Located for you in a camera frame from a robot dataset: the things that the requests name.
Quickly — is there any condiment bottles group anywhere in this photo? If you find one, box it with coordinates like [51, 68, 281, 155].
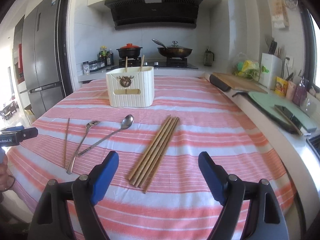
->
[98, 46, 114, 66]

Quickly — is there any purple soap bottle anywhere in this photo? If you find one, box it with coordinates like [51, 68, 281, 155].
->
[292, 77, 309, 107]

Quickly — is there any grey refrigerator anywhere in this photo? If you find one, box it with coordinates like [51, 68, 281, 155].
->
[21, 0, 66, 119]

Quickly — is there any wooden cutting board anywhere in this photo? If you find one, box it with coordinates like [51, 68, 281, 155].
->
[209, 73, 267, 94]

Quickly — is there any black pot orange lid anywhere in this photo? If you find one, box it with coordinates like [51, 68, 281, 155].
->
[117, 43, 142, 59]

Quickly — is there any wall calendar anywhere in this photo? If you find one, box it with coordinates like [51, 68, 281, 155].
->
[272, 0, 290, 29]

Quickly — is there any black wok pan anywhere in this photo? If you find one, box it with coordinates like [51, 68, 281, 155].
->
[152, 38, 193, 59]

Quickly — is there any steel spoon curved handle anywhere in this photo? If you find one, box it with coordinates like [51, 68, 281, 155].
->
[66, 120, 100, 174]

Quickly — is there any person's left hand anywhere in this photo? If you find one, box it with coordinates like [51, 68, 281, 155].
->
[0, 148, 15, 192]

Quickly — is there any black gas stove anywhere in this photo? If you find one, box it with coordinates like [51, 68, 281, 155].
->
[106, 57, 198, 70]

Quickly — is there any yellow snack packet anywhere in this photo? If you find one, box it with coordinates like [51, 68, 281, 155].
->
[274, 76, 288, 96]

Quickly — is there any pink striped tablecloth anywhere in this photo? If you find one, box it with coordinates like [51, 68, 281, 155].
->
[8, 77, 296, 239]

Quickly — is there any white spice jar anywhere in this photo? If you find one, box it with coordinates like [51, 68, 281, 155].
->
[82, 61, 90, 75]

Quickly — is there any black range hood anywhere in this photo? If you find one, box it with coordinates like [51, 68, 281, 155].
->
[104, 0, 203, 30]

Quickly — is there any white ribbed utensil holder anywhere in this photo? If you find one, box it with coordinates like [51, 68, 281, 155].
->
[106, 66, 155, 108]

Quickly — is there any yellow green plastic bag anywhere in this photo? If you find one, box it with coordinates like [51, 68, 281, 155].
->
[233, 53, 270, 82]

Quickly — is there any long steel spoon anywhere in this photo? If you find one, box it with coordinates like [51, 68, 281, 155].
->
[78, 114, 134, 156]

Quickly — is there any thin dark chopstick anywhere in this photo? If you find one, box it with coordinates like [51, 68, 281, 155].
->
[63, 118, 70, 168]

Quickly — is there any white knife block box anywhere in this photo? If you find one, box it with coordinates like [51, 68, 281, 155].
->
[259, 53, 282, 90]

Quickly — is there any mint green mat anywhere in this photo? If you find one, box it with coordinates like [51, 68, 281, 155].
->
[248, 92, 317, 134]

